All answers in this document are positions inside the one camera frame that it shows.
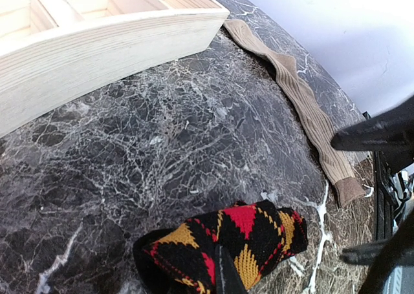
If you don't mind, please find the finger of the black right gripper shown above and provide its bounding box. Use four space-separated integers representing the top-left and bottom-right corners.
340 236 413 267
331 98 413 156

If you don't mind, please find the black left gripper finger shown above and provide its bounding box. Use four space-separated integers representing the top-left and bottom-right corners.
214 245 248 294

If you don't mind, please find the tan plain sock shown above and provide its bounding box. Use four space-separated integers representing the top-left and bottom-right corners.
224 19 365 207

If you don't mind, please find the wooden compartment tray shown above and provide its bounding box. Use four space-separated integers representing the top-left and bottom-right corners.
1 0 229 135

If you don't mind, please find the black argyle sock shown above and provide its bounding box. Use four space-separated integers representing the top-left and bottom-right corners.
133 200 308 293

